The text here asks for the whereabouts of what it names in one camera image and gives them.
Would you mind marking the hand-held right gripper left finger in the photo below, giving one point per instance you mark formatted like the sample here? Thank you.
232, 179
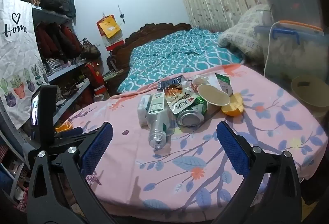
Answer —
96, 147

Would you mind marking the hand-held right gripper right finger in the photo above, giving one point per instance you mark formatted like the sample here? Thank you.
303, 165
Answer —
232, 148

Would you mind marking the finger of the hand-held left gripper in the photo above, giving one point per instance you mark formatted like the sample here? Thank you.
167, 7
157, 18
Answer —
70, 132

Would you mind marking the orange peel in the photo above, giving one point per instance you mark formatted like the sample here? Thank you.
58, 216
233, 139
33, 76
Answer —
234, 107

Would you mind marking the green drink can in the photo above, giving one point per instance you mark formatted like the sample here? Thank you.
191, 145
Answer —
191, 117

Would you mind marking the paper cup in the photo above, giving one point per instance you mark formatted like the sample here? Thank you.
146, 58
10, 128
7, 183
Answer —
213, 96

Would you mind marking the small white carton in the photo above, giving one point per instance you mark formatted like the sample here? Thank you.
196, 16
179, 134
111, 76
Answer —
142, 111

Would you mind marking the clear plastic bottle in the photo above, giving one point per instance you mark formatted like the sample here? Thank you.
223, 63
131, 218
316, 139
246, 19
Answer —
156, 126

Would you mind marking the green white carton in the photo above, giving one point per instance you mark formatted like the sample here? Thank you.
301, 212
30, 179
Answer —
223, 84

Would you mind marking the orange white snack pouch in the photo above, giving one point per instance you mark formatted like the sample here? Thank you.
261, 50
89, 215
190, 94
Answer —
180, 103

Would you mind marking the white paper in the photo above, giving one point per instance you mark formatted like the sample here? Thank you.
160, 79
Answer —
198, 81

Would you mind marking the beige round bin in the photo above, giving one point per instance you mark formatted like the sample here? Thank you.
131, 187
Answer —
308, 100

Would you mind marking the blue wrapper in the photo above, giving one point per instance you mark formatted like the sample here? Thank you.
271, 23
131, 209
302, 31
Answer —
169, 84

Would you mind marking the pink floral tablecloth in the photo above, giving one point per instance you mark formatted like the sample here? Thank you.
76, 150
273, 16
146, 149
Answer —
180, 175

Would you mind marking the red gift box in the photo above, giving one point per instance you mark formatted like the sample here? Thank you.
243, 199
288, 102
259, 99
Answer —
95, 77

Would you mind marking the white printed cloth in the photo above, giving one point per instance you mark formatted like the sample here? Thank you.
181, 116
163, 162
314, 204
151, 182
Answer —
18, 54

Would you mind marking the dark red handbag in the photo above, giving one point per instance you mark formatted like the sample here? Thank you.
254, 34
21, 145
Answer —
47, 41
69, 40

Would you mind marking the brown handbag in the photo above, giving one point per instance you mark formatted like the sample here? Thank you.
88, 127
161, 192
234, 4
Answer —
90, 50

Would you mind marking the grey metal shelf rack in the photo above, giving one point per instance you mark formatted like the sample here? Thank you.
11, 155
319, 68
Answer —
55, 17

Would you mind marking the teal patterned blanket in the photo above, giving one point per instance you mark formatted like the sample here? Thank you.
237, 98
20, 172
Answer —
167, 52

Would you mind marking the clear storage box blue lid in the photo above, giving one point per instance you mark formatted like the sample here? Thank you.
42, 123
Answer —
303, 54

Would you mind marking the checked pillow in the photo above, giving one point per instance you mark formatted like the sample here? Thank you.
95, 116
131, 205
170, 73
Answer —
244, 28

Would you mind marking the black hanging ornament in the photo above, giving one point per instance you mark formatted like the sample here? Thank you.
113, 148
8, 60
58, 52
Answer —
122, 17

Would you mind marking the orange trimmed flat device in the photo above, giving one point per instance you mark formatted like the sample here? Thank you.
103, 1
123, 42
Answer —
300, 25

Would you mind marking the red yellow wall calendar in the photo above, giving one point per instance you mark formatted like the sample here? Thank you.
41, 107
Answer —
109, 26

